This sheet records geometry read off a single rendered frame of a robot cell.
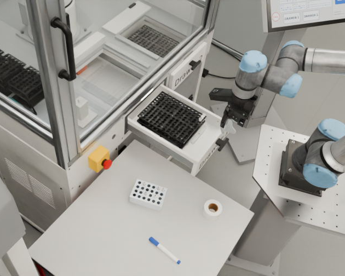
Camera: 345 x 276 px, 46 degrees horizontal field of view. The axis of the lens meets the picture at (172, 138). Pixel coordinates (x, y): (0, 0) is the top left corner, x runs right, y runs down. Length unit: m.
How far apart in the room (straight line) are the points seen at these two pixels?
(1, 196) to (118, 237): 0.83
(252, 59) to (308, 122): 1.89
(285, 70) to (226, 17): 2.04
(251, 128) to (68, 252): 1.72
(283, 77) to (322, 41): 2.62
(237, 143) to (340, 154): 1.41
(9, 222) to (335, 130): 1.15
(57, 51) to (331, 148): 0.91
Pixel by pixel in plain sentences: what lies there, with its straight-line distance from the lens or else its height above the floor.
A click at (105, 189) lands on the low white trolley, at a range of 1.61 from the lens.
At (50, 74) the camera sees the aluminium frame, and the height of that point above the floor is 1.39.
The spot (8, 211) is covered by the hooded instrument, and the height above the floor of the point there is 1.48.
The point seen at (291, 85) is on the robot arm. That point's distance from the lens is 1.28.
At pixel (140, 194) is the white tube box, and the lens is 1.55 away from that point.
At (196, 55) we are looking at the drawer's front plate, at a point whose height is 0.91.
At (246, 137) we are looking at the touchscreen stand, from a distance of 2.80.
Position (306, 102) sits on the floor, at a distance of 3.25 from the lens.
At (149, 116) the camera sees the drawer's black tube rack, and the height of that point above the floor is 0.90.
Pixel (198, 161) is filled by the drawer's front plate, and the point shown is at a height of 0.93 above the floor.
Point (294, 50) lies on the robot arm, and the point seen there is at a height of 1.34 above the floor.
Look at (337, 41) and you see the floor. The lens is 3.96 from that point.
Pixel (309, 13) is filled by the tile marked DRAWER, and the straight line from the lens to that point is 2.20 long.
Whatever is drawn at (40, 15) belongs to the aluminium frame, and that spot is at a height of 1.57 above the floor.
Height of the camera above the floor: 2.15
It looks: 52 degrees down
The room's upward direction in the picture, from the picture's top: 10 degrees clockwise
